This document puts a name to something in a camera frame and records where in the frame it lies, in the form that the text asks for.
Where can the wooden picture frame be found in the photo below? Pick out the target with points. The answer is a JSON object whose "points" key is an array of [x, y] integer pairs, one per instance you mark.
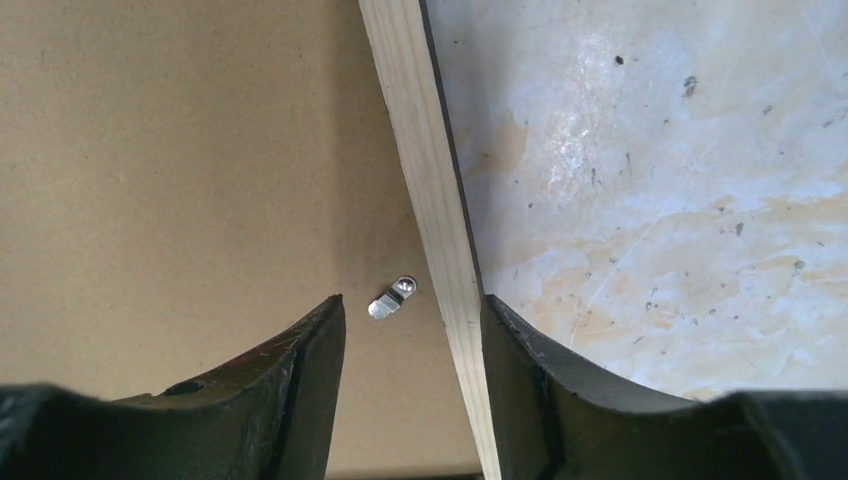
{"points": [[402, 44]]}

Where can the brown cardboard backing board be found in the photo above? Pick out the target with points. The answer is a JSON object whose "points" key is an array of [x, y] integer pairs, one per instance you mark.
{"points": [[182, 180]]}

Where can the small metal frame clip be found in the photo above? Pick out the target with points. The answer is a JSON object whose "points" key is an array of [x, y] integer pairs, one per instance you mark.
{"points": [[392, 298]]}

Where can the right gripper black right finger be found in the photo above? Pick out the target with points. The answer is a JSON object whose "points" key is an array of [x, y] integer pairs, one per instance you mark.
{"points": [[557, 415]]}

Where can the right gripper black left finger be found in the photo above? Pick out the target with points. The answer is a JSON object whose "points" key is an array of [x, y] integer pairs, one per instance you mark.
{"points": [[265, 414]]}

